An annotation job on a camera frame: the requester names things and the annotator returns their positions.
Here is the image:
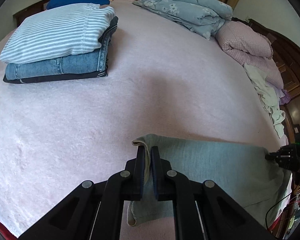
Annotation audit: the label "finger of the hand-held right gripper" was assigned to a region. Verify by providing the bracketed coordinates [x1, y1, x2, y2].
[265, 146, 294, 168]

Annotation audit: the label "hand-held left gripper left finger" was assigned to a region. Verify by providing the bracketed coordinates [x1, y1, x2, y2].
[19, 146, 147, 240]

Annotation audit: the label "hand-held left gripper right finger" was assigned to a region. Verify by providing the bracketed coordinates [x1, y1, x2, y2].
[150, 146, 278, 240]

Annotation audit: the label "purple ruffled pillow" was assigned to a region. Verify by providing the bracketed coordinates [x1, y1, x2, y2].
[277, 87, 290, 105]

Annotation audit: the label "pink fleece blanket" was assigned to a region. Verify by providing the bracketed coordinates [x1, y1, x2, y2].
[0, 0, 294, 239]

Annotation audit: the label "pale green crumpled garment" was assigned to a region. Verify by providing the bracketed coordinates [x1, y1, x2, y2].
[244, 64, 289, 139]

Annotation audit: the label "wooden headboard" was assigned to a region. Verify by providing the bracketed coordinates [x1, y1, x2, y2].
[231, 17, 300, 155]

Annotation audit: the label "dark folded garment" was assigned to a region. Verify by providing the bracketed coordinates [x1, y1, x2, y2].
[3, 70, 108, 84]

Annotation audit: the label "pink checked quilt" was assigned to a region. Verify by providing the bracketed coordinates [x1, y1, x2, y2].
[215, 21, 284, 90]

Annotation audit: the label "folded blue jeans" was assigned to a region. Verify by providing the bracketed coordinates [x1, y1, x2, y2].
[5, 16, 119, 80]

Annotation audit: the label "striped folded shirt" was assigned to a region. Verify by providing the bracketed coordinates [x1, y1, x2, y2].
[0, 3, 115, 64]

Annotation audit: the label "light blue floral quilt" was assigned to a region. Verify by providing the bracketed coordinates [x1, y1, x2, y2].
[132, 0, 233, 40]

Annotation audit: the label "red and white wires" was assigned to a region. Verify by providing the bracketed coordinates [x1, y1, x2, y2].
[281, 192, 300, 228]

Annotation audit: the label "black cable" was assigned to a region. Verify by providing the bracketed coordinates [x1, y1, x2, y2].
[265, 177, 300, 230]

